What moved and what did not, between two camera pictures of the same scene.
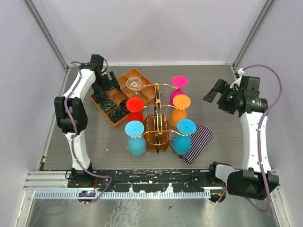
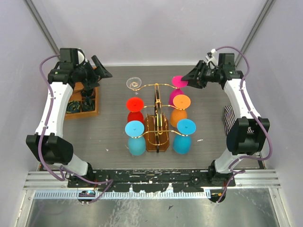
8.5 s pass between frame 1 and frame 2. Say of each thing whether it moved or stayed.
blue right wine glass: stayed
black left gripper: moved
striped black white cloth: moved
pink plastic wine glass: stayed
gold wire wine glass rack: stayed
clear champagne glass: stayed
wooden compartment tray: moved
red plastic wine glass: stayed
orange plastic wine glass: stayed
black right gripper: moved
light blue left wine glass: stayed
